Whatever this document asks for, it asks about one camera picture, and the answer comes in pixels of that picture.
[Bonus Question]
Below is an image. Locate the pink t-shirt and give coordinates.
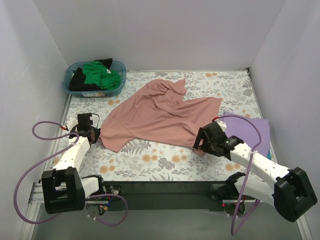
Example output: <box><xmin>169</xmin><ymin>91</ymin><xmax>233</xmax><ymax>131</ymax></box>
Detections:
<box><xmin>100</xmin><ymin>79</ymin><xmax>222</xmax><ymax>153</ymax></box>

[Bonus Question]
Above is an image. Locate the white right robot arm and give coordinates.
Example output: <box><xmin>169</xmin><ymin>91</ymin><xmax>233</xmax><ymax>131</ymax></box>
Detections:
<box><xmin>193</xmin><ymin>120</ymin><xmax>318</xmax><ymax>222</ymax></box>

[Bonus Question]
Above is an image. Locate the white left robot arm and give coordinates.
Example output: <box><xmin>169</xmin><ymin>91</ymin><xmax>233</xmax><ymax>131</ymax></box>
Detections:
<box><xmin>41</xmin><ymin>113</ymin><xmax>107</xmax><ymax>214</ymax></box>

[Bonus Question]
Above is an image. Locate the folded purple t-shirt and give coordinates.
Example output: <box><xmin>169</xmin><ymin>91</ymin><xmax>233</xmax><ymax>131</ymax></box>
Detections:
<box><xmin>222</xmin><ymin>116</ymin><xmax>270</xmax><ymax>158</ymax></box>

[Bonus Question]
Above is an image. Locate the black t-shirt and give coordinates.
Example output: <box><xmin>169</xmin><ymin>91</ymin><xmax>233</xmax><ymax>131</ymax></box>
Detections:
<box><xmin>69</xmin><ymin>58</ymin><xmax>113</xmax><ymax>91</ymax></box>

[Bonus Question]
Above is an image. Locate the folded teal t-shirt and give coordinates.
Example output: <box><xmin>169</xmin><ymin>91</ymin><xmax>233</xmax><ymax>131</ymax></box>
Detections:
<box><xmin>267</xmin><ymin>151</ymin><xmax>272</xmax><ymax>160</ymax></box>

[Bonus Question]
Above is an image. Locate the green t-shirt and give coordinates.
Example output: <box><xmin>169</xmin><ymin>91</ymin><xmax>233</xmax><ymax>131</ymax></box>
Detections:
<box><xmin>82</xmin><ymin>61</ymin><xmax>122</xmax><ymax>90</ymax></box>

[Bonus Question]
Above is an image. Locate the floral patterned table mat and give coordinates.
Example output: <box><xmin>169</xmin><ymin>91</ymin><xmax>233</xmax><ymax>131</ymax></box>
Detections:
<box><xmin>65</xmin><ymin>70</ymin><xmax>261</xmax><ymax>181</ymax></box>

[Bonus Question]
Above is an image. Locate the blue plastic laundry basket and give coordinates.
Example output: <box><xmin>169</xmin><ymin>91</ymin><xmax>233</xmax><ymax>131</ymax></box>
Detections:
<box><xmin>62</xmin><ymin>60</ymin><xmax>127</xmax><ymax>98</ymax></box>

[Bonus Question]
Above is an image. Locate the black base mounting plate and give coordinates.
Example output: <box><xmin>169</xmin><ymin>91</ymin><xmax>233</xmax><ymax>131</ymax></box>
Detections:
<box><xmin>104</xmin><ymin>181</ymin><xmax>237</xmax><ymax>215</ymax></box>

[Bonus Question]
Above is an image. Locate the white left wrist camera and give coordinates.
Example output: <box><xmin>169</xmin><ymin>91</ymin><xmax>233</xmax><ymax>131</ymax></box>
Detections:
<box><xmin>61</xmin><ymin>117</ymin><xmax>78</xmax><ymax>131</ymax></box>

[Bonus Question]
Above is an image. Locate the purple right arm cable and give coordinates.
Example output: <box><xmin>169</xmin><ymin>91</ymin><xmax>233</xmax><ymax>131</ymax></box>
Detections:
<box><xmin>212</xmin><ymin>115</ymin><xmax>263</xmax><ymax>236</ymax></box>

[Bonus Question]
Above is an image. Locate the aluminium frame rail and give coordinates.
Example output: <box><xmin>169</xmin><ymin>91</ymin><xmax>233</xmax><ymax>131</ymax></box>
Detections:
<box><xmin>29</xmin><ymin>181</ymin><xmax>311</xmax><ymax>239</ymax></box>

